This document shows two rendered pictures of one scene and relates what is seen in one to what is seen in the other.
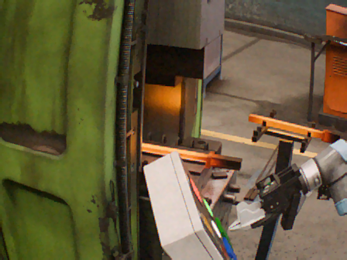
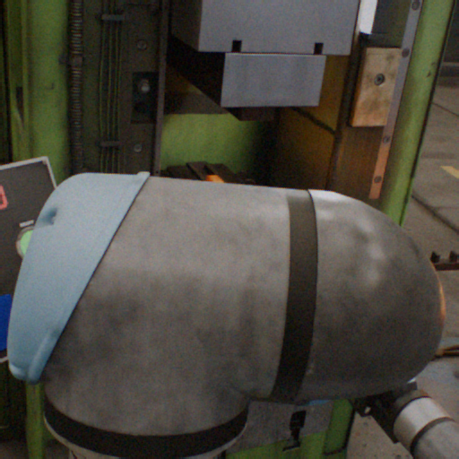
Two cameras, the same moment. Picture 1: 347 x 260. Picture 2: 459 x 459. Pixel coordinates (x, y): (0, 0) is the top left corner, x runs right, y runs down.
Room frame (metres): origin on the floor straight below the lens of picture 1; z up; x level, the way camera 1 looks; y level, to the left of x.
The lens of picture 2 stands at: (0.74, -0.92, 1.58)
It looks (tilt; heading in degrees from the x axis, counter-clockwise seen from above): 26 degrees down; 49
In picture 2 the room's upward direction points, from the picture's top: 6 degrees clockwise
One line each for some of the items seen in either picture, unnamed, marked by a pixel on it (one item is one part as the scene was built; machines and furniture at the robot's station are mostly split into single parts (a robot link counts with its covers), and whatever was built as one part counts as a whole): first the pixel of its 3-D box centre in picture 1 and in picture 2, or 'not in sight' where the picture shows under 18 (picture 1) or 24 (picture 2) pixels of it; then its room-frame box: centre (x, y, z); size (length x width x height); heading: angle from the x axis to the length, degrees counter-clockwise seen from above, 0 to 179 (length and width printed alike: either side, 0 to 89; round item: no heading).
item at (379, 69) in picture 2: not in sight; (375, 88); (1.86, -0.06, 1.27); 0.09 x 0.02 x 0.17; 164
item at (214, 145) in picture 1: (200, 152); not in sight; (1.71, -0.09, 0.95); 0.12 x 0.08 x 0.06; 74
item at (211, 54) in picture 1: (142, 47); (230, 55); (1.59, 0.10, 1.32); 0.42 x 0.20 x 0.10; 74
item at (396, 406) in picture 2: (332, 184); (387, 392); (1.42, -0.53, 0.97); 0.12 x 0.08 x 0.09; 74
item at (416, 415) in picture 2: not in sight; (424, 426); (1.40, -0.61, 0.98); 0.08 x 0.05 x 0.08; 164
